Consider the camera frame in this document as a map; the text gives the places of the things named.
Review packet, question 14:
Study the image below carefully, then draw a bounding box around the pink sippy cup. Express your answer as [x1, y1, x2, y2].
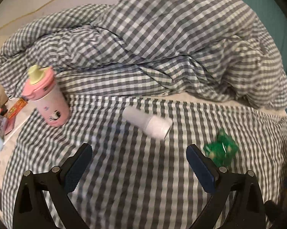
[22, 65, 69, 127]

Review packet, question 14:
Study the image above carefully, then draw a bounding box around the white plastic bottle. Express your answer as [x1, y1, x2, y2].
[122, 106, 173, 140]

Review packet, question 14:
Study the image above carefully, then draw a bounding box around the grey checked duvet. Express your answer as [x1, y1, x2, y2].
[0, 0, 287, 110]

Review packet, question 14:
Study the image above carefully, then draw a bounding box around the grey checked bed sheet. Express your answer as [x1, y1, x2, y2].
[2, 95, 287, 228]

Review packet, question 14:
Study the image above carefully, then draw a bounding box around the red snack packet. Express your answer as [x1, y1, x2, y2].
[5, 98, 28, 120]

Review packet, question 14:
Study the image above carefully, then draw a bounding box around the small green packet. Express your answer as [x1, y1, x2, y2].
[203, 129, 239, 168]

